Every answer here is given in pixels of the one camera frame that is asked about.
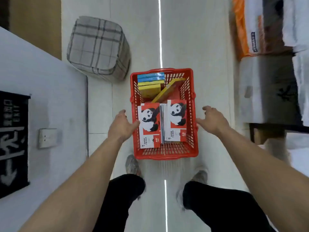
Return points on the person's grey shoe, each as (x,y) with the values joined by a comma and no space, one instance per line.
(200,176)
(132,165)

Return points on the person's black trousers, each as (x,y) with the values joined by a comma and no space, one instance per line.
(120,195)

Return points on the yellow paint box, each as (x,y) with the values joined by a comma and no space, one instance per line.
(166,90)
(150,82)
(149,90)

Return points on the person's right hand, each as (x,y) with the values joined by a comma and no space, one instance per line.
(213,120)

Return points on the black wall sign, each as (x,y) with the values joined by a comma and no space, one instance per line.
(14,142)

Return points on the person's left forearm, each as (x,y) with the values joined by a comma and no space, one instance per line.
(79,186)

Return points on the person's right forearm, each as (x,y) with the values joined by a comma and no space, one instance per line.
(265,178)

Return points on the orange white package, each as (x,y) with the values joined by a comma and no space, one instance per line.
(243,28)

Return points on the dark wooden stand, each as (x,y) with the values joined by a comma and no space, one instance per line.
(265,135)

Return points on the person's left grey shoe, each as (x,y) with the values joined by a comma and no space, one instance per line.
(132,165)

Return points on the grey plaid fabric stool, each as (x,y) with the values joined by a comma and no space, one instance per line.
(99,45)

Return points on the red plastic shopping basket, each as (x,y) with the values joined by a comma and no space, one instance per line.
(169,152)

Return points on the blue paint box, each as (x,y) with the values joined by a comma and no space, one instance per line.
(150,79)
(149,75)

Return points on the white plastic package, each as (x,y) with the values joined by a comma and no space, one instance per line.
(295,21)
(303,89)

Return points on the person's left hand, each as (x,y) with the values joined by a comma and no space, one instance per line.
(122,128)

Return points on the brown wooden door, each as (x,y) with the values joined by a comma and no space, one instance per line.
(36,24)

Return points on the grey cardboard box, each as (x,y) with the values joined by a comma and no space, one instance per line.
(268,89)

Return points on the white wall socket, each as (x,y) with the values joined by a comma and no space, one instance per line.
(47,138)

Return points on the person's right grey shoe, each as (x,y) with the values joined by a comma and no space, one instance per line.
(200,176)

